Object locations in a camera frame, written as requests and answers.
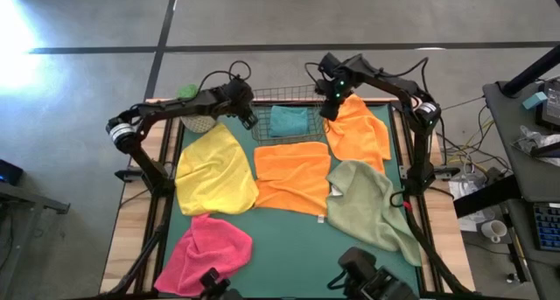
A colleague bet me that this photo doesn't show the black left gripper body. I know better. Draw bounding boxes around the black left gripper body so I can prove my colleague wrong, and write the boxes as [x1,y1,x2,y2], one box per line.
[221,89,256,117]

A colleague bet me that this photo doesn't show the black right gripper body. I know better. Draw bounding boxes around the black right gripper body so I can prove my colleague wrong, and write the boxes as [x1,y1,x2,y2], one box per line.
[322,70,352,101]

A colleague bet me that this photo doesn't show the teal microfiber towel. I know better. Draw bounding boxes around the teal microfiber towel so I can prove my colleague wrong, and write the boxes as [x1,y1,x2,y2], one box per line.
[268,105,310,138]

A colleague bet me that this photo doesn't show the yellow microfiber towel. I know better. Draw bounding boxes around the yellow microfiber towel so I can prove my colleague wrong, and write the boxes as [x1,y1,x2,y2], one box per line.
[174,123,260,217]

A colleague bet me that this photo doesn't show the orange microfiber towel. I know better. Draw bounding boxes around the orange microfiber towel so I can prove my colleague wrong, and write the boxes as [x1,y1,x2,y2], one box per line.
[324,93,393,175]
[253,141,333,225]

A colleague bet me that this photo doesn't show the light green microfiber towel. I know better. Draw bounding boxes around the light green microfiber towel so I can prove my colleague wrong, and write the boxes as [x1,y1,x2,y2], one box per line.
[325,159,423,267]

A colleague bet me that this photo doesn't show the pink microfiber towel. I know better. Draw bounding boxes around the pink microfiber towel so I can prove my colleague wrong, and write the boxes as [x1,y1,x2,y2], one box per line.
[153,213,254,297]

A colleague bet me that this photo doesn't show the succulent in white patterned pot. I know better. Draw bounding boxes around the succulent in white patterned pot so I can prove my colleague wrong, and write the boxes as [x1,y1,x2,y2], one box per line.
[175,83,219,134]

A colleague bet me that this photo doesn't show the green table mat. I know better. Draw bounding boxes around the green table mat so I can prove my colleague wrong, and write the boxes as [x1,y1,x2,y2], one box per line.
[159,103,421,299]

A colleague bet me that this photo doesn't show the black desk foot bar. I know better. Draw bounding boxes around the black desk foot bar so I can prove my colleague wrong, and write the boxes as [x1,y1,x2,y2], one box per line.
[452,175,522,219]

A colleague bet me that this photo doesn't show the black pole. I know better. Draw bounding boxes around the black pole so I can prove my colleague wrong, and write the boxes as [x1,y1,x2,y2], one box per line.
[500,44,560,98]

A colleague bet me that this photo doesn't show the small teal box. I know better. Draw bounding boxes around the small teal box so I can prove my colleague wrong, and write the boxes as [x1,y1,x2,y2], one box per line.
[522,91,549,111]

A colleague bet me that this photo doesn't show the crumpled clear plastic bag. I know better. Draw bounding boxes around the crumpled clear plastic bag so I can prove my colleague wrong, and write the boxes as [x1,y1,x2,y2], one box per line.
[510,124,560,168]

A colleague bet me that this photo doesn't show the white mug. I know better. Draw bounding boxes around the white mug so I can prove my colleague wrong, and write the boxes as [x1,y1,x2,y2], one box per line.
[480,220,508,244]

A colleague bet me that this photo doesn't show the grey desk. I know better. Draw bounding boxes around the grey desk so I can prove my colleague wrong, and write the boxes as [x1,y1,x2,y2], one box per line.
[482,79,560,300]

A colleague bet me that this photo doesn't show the black metal stand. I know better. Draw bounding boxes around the black metal stand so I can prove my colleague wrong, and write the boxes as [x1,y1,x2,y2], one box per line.
[0,181,71,300]

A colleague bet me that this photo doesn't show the black device with blue light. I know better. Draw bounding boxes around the black device with blue light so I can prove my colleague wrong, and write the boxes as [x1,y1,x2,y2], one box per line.
[0,158,25,186]

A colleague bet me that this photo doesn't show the black keyboard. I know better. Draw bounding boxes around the black keyboard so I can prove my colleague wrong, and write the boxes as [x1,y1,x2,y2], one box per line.
[531,202,560,253]

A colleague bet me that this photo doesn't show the dark wire basket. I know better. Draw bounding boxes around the dark wire basket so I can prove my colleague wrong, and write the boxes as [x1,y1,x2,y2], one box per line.
[247,84,327,146]

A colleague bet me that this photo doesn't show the tangled cable bundle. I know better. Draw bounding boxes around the tangled cable bundle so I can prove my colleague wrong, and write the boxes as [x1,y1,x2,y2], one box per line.
[435,96,513,187]

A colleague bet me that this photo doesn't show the black aluminium table frame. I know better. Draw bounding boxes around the black aluminium table frame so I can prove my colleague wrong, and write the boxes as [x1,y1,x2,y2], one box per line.
[99,97,478,300]

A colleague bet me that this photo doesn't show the black corrugated cable conduit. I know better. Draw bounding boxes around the black corrugated cable conduit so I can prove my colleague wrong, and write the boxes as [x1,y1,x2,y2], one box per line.
[400,194,476,297]

